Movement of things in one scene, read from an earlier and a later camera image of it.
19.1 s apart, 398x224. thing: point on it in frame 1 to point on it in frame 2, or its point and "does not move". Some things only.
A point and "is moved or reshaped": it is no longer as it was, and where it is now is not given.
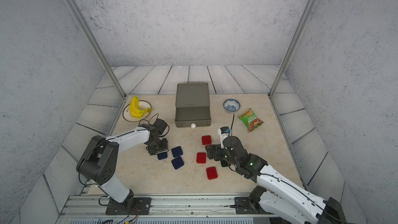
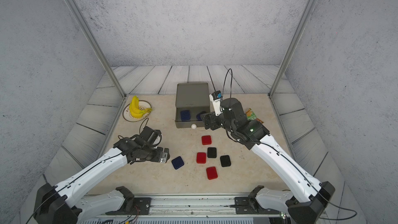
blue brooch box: x=176 y=151 to x=198 y=116
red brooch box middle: x=201 y=157 does not move
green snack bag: x=250 y=119 does not move
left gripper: x=165 y=148 to x=160 y=156
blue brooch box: x=177 y=163 does not move
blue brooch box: x=162 y=155 is moved or reshaped
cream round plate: x=128 y=117 does not move
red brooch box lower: x=212 y=172 does not move
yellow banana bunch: x=134 y=109 does not move
